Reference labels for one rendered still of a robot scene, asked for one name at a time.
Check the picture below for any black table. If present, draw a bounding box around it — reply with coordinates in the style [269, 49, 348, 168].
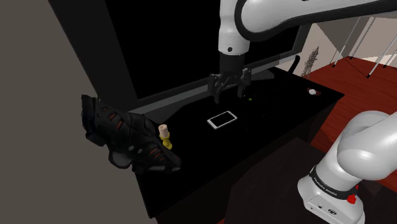
[128, 66, 345, 218]

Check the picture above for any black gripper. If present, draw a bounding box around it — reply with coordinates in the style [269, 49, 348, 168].
[208, 52, 253, 105]

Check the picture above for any grey wire tree ornament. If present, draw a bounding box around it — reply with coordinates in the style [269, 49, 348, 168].
[300, 45, 320, 80]

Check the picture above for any white-edged black smartphone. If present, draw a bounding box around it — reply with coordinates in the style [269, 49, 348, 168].
[206, 110, 239, 130]

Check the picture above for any black shoe with red slits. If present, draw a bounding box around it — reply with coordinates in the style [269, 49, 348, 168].
[81, 94, 182, 175]

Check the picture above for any large black television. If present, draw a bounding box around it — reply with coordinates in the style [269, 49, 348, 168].
[102, 0, 312, 115]

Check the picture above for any white-legged frame with black feet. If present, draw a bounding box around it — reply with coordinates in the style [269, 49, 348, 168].
[330, 16, 397, 79]

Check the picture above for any cream candle on yellow holder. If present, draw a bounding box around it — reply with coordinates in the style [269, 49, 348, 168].
[157, 123, 174, 151]

